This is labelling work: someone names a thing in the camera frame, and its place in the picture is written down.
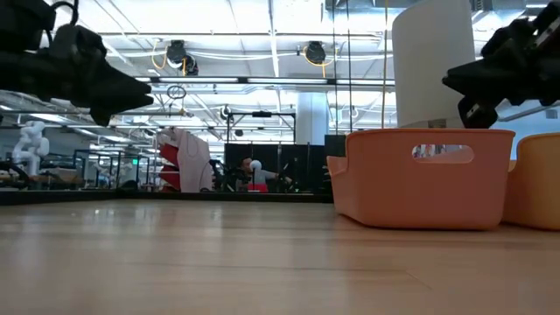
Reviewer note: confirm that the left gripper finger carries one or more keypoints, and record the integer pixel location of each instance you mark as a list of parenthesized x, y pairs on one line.
[(118, 98)]

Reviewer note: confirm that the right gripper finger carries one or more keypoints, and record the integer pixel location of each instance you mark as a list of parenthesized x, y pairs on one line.
[(485, 79)]

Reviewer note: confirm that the white shade table lamp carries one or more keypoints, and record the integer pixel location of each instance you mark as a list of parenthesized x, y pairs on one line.
[(431, 65)]

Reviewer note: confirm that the yellow plastic bin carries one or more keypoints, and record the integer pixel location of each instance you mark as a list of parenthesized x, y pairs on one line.
[(534, 188)]

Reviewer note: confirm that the orange plastic bin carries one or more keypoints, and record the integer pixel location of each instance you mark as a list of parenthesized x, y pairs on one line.
[(394, 192)]

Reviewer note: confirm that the black workstation frames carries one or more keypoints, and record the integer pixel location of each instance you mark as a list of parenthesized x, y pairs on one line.
[(83, 151)]

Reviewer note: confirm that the white globe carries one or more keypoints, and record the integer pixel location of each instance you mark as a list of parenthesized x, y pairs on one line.
[(255, 165)]

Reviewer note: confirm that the person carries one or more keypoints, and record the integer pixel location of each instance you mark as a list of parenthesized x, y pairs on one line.
[(262, 177)]

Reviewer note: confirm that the red box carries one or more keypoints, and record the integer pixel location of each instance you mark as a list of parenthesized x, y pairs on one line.
[(258, 188)]

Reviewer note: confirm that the white round column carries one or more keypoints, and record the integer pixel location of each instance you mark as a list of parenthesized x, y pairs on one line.
[(311, 118)]

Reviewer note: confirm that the black gantry frame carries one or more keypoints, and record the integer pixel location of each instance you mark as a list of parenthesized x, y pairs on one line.
[(261, 114)]

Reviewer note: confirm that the ceiling light rail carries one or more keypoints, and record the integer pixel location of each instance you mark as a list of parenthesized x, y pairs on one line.
[(262, 80)]

